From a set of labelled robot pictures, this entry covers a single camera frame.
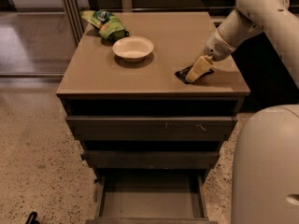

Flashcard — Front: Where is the grey open bottom drawer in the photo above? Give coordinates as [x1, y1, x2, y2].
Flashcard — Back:
[85, 170, 218, 224]

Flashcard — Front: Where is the black object on floor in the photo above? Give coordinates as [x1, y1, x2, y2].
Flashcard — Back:
[25, 211, 40, 224]

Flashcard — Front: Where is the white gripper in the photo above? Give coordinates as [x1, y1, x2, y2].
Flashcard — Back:
[185, 29, 236, 83]

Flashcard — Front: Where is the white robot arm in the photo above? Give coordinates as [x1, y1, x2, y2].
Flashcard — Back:
[186, 0, 299, 224]

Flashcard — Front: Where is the black rxbar chocolate bar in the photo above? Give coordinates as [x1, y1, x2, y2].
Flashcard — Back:
[175, 66, 214, 84]

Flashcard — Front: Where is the grey drawer cabinet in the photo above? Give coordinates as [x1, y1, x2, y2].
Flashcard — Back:
[56, 11, 250, 185]

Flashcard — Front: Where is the metal railing frame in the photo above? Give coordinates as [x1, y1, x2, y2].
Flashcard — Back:
[57, 0, 299, 47]

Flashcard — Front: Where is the grey top drawer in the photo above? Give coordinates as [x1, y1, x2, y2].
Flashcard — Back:
[66, 116, 237, 141]

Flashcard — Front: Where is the green chip bag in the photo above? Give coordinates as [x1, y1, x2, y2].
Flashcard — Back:
[80, 10, 129, 42]

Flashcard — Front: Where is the white paper bowl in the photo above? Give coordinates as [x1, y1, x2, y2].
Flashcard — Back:
[112, 36, 154, 63]

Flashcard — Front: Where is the grey middle drawer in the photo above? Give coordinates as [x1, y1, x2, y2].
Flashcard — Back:
[81, 150, 219, 169]

